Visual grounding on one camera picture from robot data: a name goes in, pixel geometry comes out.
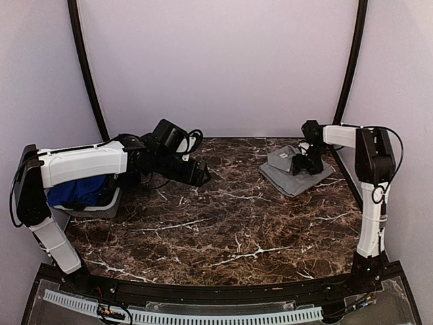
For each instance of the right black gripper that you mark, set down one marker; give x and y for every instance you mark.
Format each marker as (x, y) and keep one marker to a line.
(298, 164)

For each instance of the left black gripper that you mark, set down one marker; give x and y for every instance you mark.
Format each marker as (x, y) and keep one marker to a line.
(197, 181)

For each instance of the blue printed t-shirt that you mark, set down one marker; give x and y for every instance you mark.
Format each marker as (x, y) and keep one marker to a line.
(81, 193)

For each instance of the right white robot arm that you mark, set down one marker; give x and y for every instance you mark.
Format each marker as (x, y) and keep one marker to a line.
(375, 167)

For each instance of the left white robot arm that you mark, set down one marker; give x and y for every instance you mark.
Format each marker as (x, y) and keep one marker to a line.
(164, 151)

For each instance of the grey laundry basket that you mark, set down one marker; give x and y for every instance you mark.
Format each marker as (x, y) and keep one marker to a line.
(105, 212)

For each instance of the black garment in basket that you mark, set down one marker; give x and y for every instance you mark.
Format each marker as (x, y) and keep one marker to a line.
(125, 181)

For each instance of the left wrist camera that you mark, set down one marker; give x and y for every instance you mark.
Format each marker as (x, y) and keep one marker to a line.
(192, 141)

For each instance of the black curved front rail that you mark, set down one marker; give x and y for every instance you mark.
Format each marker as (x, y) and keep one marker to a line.
(140, 293)

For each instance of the right black frame post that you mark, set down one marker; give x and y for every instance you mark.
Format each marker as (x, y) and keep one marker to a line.
(352, 61)

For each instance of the black frame post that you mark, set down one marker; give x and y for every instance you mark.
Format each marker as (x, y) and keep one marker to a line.
(352, 61)
(79, 42)

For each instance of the white slotted cable duct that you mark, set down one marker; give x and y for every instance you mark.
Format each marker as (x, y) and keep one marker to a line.
(163, 313)

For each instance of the left black frame post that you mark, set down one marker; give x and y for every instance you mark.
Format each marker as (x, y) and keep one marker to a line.
(79, 42)

